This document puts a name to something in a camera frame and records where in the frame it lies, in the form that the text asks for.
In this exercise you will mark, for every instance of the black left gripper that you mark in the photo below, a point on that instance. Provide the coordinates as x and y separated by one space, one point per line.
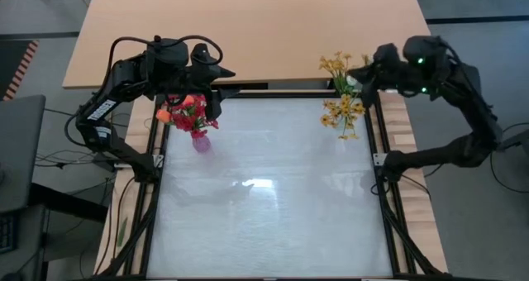
198 72

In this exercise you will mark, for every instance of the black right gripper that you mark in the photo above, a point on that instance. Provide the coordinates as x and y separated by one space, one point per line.
390 72

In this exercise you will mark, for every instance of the red artificial flower bunch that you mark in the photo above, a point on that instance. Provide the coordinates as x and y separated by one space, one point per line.
202 107
184 120

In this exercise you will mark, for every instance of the yellow artificial flower bunch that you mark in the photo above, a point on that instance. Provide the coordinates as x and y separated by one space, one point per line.
343 107

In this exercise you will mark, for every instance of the orange artificial tulip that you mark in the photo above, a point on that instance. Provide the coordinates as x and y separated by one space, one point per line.
163 115
188 101

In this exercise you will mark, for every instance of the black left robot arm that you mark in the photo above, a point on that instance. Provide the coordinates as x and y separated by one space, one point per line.
103 107

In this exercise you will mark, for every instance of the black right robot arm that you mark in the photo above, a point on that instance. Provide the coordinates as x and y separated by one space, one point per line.
463 107

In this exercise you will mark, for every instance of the pink glass vase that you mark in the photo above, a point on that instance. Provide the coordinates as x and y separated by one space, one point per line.
201 142

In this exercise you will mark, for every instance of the large tan wooden desk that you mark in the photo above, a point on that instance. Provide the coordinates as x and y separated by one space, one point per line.
248 33

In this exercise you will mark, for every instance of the black chair base leg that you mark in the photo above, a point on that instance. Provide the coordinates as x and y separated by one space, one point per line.
516 142

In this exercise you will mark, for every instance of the loose green leaf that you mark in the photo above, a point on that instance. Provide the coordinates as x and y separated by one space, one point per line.
122 231

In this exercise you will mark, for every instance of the black mat with striped edge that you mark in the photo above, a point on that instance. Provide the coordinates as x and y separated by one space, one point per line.
18 66

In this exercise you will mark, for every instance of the grey side desk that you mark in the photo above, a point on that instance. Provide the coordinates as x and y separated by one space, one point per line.
20 149

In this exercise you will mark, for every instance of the black keyboard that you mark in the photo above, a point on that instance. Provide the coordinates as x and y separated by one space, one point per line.
6 231

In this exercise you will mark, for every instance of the black aluminium table frame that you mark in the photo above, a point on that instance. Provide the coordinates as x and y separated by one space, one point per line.
268 95

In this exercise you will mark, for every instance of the black diagonal frame strut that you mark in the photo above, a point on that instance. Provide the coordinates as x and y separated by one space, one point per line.
132 239
407 239

